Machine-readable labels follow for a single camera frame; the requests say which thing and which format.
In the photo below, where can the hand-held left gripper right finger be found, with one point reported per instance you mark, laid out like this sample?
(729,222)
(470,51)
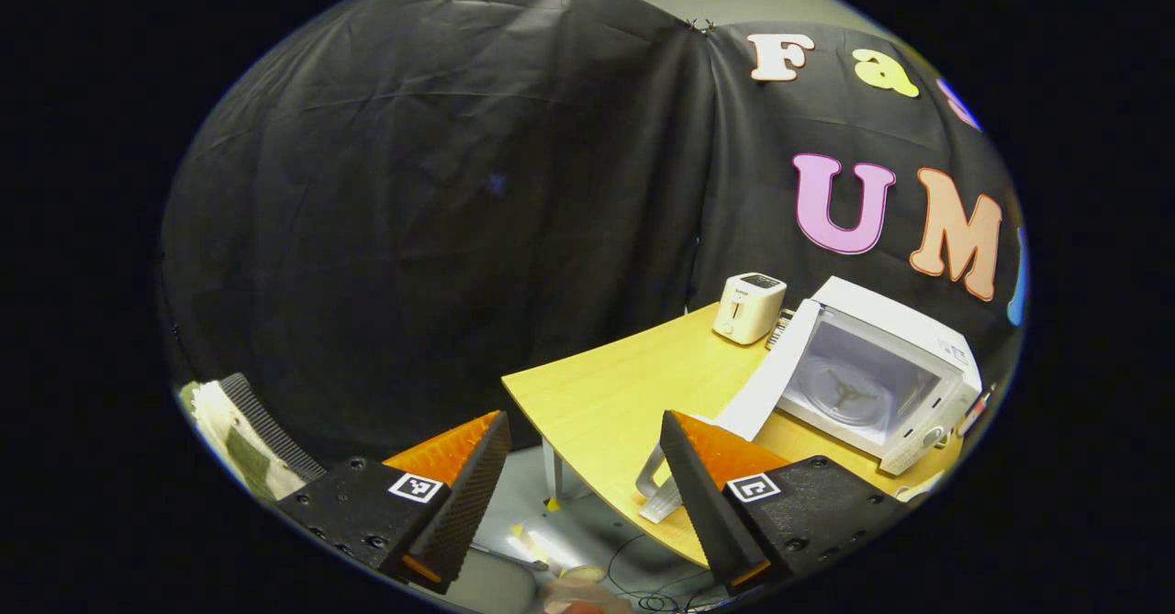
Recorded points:
(702,504)

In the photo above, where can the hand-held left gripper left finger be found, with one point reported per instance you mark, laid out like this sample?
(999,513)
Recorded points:
(468,499)

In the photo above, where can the black ribbed strip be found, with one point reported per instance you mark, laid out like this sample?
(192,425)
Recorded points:
(275,430)

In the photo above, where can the white ribbed tray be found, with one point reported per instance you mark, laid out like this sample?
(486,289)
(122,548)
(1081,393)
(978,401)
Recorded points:
(920,487)

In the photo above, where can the white table leg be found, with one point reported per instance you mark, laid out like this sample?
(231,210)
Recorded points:
(553,472)

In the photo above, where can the white microwave oven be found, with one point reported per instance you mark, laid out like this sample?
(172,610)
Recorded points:
(918,329)

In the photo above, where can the white green patterned cloth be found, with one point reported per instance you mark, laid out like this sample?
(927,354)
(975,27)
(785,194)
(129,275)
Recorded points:
(248,449)

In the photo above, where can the clear bottle pink label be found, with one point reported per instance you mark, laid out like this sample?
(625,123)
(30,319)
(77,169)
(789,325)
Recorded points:
(975,412)

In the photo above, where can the black backdrop cloth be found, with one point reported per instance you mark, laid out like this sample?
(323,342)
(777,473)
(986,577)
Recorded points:
(413,183)

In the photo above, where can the white toaster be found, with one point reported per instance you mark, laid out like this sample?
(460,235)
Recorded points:
(748,311)

